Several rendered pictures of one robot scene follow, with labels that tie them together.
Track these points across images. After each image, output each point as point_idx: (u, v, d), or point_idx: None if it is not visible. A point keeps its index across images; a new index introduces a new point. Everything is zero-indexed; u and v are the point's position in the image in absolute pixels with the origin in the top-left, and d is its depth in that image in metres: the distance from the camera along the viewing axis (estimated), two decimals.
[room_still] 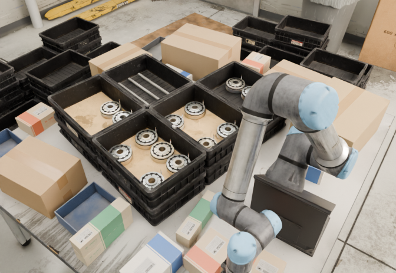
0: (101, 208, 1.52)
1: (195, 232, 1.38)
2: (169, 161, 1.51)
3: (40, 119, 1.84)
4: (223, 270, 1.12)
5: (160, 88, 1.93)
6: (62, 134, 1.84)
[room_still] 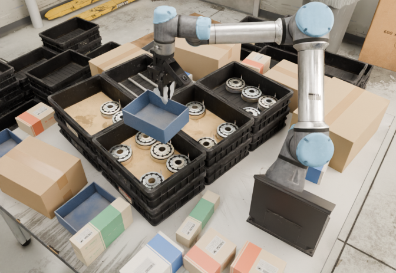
0: (101, 208, 1.52)
1: (195, 232, 1.38)
2: (169, 161, 1.51)
3: (40, 119, 1.84)
4: (153, 62, 1.33)
5: None
6: (62, 134, 1.84)
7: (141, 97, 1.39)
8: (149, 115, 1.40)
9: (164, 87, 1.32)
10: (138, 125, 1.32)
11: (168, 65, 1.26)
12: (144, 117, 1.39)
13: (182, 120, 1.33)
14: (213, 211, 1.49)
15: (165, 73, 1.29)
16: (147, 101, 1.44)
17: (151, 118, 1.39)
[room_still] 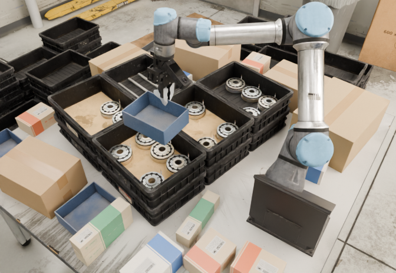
0: (101, 208, 1.52)
1: (195, 232, 1.38)
2: (169, 161, 1.51)
3: (40, 119, 1.84)
4: (153, 63, 1.33)
5: None
6: (62, 134, 1.84)
7: (141, 98, 1.40)
8: (149, 116, 1.40)
9: (164, 88, 1.32)
10: (138, 126, 1.32)
11: (168, 66, 1.27)
12: (144, 118, 1.40)
13: (182, 121, 1.34)
14: (213, 211, 1.49)
15: (165, 75, 1.29)
16: (147, 102, 1.45)
17: (151, 119, 1.39)
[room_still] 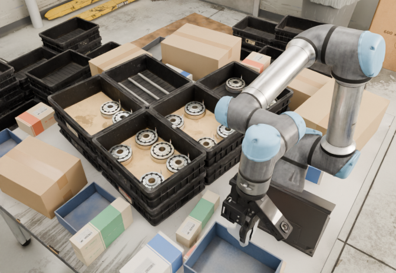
0: (101, 208, 1.52)
1: (195, 232, 1.38)
2: (169, 161, 1.51)
3: (40, 119, 1.84)
4: (230, 193, 0.89)
5: (160, 88, 1.93)
6: (62, 134, 1.84)
7: (207, 235, 0.95)
8: (220, 260, 0.96)
9: (248, 232, 0.88)
10: None
11: (259, 208, 0.82)
12: (211, 264, 0.95)
13: None
14: (213, 211, 1.49)
15: (252, 216, 0.85)
16: (213, 234, 1.00)
17: (223, 267, 0.95)
